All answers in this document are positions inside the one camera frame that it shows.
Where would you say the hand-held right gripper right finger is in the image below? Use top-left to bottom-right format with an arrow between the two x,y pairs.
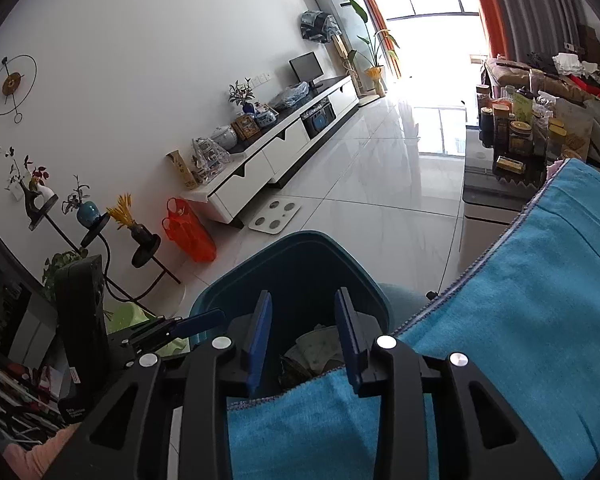
334,287 -> 563,480

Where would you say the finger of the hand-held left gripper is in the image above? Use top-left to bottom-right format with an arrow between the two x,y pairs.
125,309 -> 227,348

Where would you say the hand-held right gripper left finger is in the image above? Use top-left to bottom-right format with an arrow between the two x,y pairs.
45,289 -> 274,480

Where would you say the teal trash bin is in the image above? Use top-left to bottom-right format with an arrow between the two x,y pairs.
187,230 -> 397,401

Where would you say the crumpled white paper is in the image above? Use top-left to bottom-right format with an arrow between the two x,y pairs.
294,324 -> 348,377

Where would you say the dark crumpled wrapper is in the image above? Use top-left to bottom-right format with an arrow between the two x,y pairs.
277,354 -> 313,392

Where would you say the light green stool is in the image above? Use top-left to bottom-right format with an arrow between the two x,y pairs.
102,302 -> 188,356

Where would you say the green leafy houseplant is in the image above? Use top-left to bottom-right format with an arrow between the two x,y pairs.
42,250 -> 88,291

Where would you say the orange plastic bag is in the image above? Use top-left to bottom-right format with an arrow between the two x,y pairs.
161,197 -> 217,264

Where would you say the black tiered plant stand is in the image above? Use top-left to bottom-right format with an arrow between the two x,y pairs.
27,195 -> 183,306

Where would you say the dark vase with yellow wheat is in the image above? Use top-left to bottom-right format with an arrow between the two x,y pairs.
105,192 -> 153,248

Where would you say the teal vase with plant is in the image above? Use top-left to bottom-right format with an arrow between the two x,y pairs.
62,175 -> 101,228

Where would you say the white vase with red leaves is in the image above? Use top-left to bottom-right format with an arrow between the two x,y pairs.
0,145 -> 56,211

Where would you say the white bathroom scale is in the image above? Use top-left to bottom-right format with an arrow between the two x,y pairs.
248,199 -> 306,234

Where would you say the yellow paper box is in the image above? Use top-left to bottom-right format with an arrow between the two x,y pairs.
166,149 -> 198,191

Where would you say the blue floral blanket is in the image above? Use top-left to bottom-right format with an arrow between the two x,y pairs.
227,157 -> 600,480

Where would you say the white TV cabinet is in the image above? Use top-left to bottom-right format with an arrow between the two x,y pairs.
182,75 -> 361,228

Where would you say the clear bag with ship model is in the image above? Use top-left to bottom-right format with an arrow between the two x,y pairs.
191,137 -> 231,181

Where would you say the white ceramic jar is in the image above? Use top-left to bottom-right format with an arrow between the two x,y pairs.
210,125 -> 238,151

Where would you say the framed picture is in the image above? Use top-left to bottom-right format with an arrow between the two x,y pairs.
231,114 -> 262,141

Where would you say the glass coffee table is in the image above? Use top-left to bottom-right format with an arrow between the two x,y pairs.
459,127 -> 548,263

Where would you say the blue white porcelain bowl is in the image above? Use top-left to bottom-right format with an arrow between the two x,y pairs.
254,102 -> 278,128

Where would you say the blue white vase with plant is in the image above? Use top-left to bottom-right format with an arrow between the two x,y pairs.
228,78 -> 257,116

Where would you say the plastic wrapped bundle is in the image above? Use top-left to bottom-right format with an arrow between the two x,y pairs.
272,81 -> 311,111

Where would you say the tall plant in yellow pot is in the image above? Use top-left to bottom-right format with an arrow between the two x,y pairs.
349,0 -> 401,98

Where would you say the group of food jars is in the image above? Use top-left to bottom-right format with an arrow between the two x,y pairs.
475,67 -> 596,173

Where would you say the black monitor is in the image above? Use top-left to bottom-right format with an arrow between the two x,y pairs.
288,52 -> 325,88

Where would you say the patterned covered fan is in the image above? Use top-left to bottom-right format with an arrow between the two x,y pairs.
299,10 -> 341,46

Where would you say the brown blanket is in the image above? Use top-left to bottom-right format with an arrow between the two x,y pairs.
487,57 -> 581,106

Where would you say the orange curtain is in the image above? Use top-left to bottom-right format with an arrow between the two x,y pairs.
462,0 -> 506,58
347,0 -> 401,78

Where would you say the pile of clothes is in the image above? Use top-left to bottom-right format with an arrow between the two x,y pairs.
552,52 -> 600,106

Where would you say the grey curtain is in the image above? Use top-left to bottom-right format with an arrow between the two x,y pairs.
485,0 -> 581,61

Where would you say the round black wall clock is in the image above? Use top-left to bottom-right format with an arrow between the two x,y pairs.
0,54 -> 37,124

